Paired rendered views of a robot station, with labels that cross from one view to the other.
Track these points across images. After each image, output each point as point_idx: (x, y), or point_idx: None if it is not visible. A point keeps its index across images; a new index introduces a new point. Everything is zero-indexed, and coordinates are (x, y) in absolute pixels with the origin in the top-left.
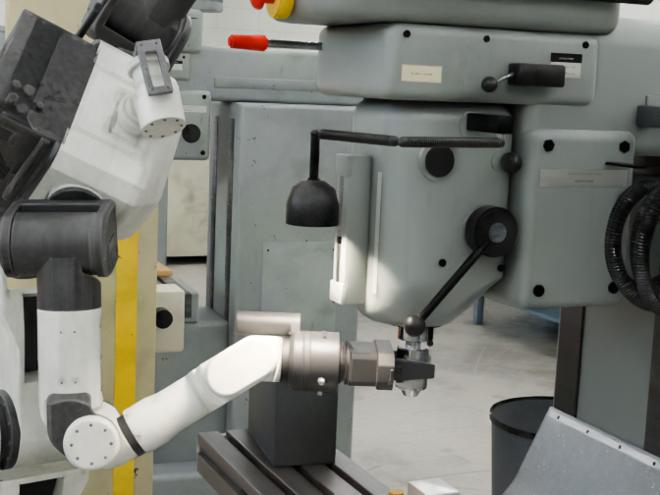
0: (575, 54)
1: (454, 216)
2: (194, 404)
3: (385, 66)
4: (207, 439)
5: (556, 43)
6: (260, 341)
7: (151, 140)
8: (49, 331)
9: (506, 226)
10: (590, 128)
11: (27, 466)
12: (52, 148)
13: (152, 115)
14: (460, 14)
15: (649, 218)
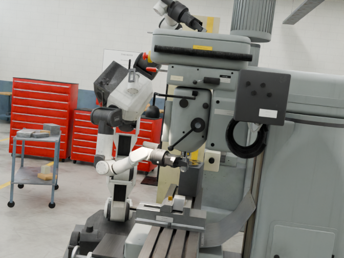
0: (228, 76)
1: (188, 119)
2: (128, 163)
3: (167, 75)
4: (170, 185)
5: (221, 72)
6: (143, 148)
7: (136, 94)
8: (98, 138)
9: (200, 123)
10: (234, 98)
11: (117, 179)
12: (108, 94)
13: (128, 87)
14: (188, 62)
15: (229, 124)
